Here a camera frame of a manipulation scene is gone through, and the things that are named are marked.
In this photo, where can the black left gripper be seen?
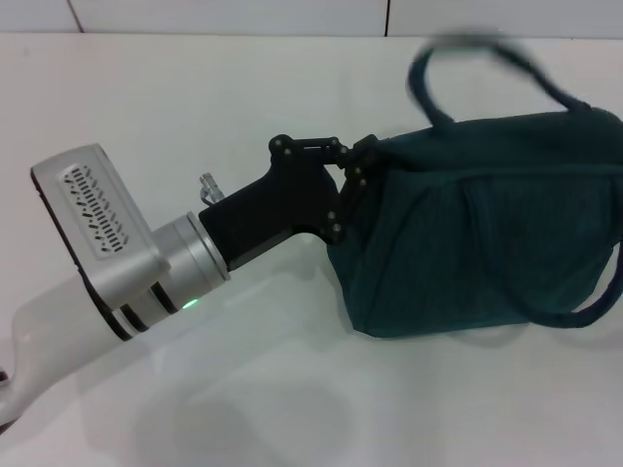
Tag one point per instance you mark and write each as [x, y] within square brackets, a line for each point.
[282, 204]

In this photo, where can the dark teal insulated bag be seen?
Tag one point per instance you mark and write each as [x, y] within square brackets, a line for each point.
[487, 219]

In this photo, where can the white partition panel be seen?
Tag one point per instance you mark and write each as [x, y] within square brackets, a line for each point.
[34, 14]
[233, 14]
[506, 17]

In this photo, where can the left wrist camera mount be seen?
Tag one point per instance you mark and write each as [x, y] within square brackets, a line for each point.
[131, 292]

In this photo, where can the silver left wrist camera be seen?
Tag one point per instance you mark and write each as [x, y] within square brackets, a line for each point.
[97, 209]

